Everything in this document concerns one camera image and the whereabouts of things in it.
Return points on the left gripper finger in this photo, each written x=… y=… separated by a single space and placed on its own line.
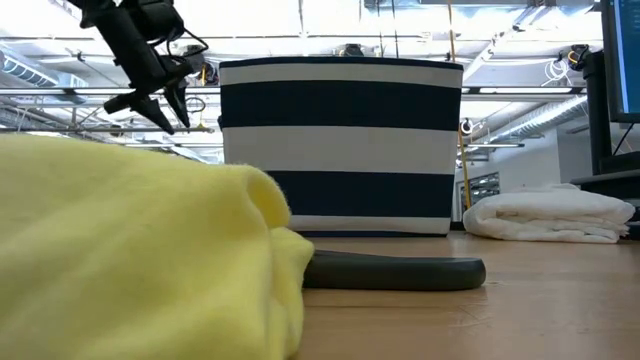
x=145 y=107
x=179 y=105

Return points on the yellow cloth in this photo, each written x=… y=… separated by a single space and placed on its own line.
x=125 y=250

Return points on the white towel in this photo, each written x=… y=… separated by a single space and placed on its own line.
x=545 y=215

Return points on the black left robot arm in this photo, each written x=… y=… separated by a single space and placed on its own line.
x=125 y=40

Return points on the navy white striped fabric bin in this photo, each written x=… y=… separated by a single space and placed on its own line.
x=340 y=150

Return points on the grey monitor desk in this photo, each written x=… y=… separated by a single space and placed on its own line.
x=610 y=182

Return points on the computer monitor with stand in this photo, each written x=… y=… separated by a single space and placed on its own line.
x=622 y=60

